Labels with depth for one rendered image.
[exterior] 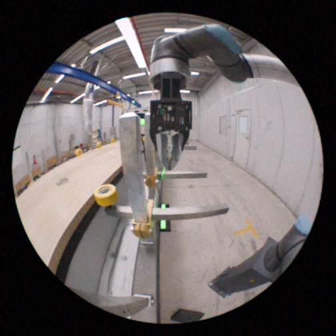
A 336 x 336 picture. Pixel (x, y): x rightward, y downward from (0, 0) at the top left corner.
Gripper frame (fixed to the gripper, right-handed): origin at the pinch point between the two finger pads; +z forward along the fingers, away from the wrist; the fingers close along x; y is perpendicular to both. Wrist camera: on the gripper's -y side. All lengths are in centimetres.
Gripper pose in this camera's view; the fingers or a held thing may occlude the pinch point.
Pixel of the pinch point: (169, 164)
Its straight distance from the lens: 26.2
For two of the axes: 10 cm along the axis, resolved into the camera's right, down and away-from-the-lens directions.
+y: 0.2, 3.5, -9.4
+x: 10.0, -0.1, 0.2
